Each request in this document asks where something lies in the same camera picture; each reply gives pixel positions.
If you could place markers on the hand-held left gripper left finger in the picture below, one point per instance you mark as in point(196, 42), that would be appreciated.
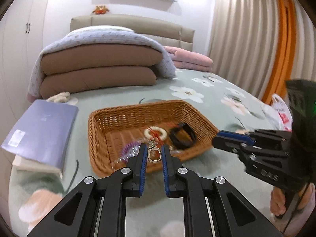
point(142, 167)

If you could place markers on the beige bed headboard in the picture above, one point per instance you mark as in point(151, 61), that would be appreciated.
point(153, 27)

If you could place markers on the white wardrobe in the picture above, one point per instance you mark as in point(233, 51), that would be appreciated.
point(19, 42)

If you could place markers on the purple notebook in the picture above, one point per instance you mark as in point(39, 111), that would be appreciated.
point(42, 133)

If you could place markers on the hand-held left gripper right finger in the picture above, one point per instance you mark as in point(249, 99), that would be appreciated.
point(166, 167)

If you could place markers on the brown pillow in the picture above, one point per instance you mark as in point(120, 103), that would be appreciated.
point(98, 59)
point(98, 84)

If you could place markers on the person's right hand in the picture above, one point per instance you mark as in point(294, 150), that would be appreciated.
point(277, 202)

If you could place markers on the person's right forearm pink sleeve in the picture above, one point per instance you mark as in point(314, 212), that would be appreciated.
point(303, 212)

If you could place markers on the orange toy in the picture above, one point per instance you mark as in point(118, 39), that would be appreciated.
point(100, 9)

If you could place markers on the square gold pendant earring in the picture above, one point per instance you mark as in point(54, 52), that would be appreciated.
point(155, 154)

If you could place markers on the beige plush toy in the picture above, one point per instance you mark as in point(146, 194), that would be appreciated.
point(59, 97)

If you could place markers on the folded floral quilt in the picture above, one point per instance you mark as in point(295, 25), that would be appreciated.
point(98, 37)

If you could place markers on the brown wicker basket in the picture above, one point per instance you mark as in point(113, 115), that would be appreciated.
point(118, 128)

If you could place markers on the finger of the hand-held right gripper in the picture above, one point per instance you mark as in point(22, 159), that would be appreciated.
point(227, 145)
point(234, 136)

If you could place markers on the folded pink blanket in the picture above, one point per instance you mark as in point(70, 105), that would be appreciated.
point(190, 59)

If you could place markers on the orange curtain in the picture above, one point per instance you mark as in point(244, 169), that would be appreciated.
point(284, 42)

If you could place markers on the beige curtain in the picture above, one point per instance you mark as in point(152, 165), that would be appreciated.
point(242, 42)

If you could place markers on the white plastic bag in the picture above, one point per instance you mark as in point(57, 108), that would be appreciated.
point(279, 113)

